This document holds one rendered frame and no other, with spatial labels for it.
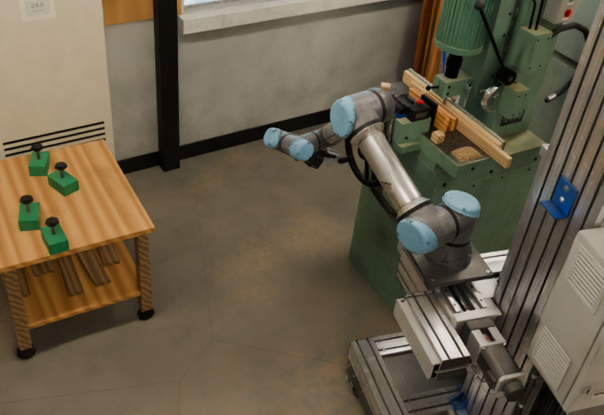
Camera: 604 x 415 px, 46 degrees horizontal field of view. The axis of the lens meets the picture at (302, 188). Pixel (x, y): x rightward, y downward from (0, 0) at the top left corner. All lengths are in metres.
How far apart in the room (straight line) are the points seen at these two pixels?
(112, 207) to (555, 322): 1.68
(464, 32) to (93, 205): 1.54
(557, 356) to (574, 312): 0.15
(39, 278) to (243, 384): 0.94
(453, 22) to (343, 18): 1.59
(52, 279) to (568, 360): 2.01
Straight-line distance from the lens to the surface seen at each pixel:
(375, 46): 4.39
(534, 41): 2.72
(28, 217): 2.78
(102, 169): 3.06
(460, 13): 2.61
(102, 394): 2.91
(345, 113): 2.14
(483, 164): 2.68
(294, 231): 3.56
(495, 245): 3.29
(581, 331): 1.95
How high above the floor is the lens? 2.31
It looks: 37 degrees down
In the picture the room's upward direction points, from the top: 6 degrees clockwise
